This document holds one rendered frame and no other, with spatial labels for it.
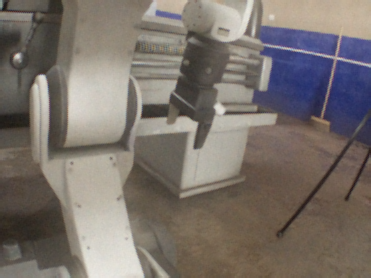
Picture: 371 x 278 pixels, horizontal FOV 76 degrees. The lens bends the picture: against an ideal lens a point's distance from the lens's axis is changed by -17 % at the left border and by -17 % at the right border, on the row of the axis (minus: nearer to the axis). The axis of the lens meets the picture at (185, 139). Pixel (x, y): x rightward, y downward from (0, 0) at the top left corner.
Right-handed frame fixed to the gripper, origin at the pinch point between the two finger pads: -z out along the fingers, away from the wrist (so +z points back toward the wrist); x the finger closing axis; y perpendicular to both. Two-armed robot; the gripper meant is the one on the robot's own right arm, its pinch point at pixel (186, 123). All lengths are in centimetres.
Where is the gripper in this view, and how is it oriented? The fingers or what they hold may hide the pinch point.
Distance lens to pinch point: 61.5
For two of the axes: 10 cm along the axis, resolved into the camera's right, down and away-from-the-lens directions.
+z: 2.5, -8.6, -4.5
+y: -7.9, 0.8, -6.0
